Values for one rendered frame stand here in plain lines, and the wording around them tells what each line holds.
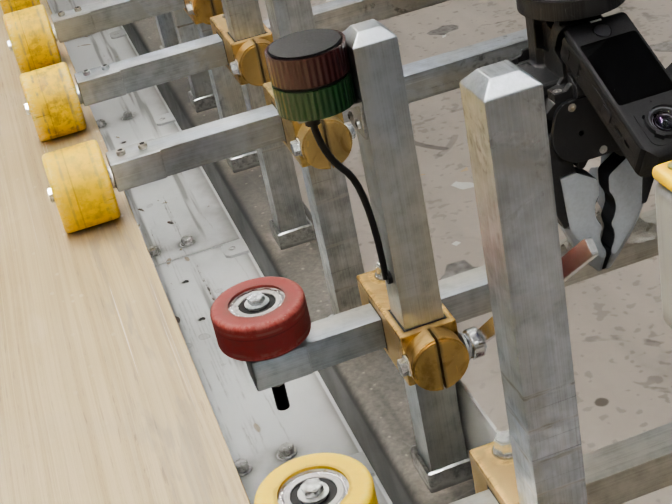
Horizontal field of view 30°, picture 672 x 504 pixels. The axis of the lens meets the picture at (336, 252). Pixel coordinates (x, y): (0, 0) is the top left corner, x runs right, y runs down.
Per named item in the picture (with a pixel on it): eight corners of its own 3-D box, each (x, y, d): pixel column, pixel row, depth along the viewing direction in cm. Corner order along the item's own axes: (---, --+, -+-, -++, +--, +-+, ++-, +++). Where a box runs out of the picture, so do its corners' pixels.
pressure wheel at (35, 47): (39, -9, 163) (54, 36, 159) (51, 31, 170) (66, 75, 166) (-6, 3, 162) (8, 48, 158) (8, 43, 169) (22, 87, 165)
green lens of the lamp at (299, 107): (342, 79, 96) (337, 53, 95) (367, 105, 91) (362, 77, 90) (268, 101, 95) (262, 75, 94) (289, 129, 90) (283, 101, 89)
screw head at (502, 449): (514, 436, 91) (512, 423, 91) (527, 453, 90) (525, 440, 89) (488, 446, 91) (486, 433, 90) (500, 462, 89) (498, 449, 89)
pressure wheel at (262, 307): (313, 368, 113) (288, 260, 108) (340, 416, 106) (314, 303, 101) (229, 396, 112) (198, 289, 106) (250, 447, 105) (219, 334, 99)
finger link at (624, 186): (609, 228, 95) (601, 118, 91) (649, 262, 90) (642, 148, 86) (572, 240, 95) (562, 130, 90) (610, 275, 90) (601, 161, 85)
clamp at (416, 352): (415, 304, 115) (407, 257, 112) (474, 380, 103) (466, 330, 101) (358, 323, 114) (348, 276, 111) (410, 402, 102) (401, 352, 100)
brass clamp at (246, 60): (261, 43, 153) (253, 4, 150) (291, 78, 141) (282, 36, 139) (213, 57, 151) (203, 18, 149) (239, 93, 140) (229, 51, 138)
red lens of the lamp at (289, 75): (336, 49, 95) (331, 22, 94) (361, 74, 90) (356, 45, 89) (261, 71, 94) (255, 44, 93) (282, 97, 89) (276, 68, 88)
